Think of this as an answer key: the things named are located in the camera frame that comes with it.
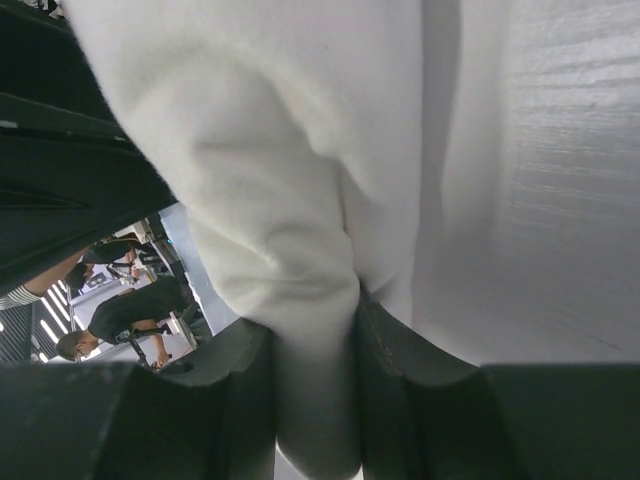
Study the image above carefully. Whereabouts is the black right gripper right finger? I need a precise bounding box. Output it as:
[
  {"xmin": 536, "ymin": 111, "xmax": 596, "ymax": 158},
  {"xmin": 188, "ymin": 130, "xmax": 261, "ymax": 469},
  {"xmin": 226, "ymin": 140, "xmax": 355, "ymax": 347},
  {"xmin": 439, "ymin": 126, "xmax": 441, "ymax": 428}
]
[{"xmin": 354, "ymin": 292, "xmax": 639, "ymax": 479}]

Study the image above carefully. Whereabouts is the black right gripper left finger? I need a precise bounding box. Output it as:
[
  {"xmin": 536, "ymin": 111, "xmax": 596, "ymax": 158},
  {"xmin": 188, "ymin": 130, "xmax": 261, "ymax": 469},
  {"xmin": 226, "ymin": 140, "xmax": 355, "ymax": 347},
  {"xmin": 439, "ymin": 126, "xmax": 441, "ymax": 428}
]
[{"xmin": 1, "ymin": 320, "xmax": 275, "ymax": 479}]

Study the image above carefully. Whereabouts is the white t shirt robot print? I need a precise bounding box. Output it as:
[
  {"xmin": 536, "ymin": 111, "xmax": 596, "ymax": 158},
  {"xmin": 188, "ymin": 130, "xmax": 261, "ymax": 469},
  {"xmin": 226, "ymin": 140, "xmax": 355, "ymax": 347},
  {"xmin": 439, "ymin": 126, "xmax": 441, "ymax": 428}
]
[{"xmin": 64, "ymin": 1, "xmax": 510, "ymax": 479}]

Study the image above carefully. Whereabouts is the person in black shirt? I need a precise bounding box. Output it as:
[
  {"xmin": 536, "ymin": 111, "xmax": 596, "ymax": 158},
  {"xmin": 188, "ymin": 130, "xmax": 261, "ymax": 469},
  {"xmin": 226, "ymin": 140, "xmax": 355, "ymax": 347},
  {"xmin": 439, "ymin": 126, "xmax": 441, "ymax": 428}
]
[{"xmin": 56, "ymin": 276, "xmax": 189, "ymax": 361}]

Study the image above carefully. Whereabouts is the person with face mask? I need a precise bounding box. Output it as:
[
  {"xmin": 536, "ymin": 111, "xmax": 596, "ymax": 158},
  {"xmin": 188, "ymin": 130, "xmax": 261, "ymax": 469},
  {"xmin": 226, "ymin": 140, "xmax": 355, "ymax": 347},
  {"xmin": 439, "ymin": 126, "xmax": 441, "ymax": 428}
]
[{"xmin": 64, "ymin": 236, "xmax": 155, "ymax": 290}]

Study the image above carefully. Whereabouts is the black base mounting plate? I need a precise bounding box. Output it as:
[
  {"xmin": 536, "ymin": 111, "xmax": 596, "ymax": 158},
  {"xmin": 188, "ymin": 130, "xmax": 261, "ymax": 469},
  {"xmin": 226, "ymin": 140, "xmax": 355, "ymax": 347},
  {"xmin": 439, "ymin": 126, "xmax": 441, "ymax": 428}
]
[{"xmin": 1, "ymin": 1, "xmax": 176, "ymax": 292}]

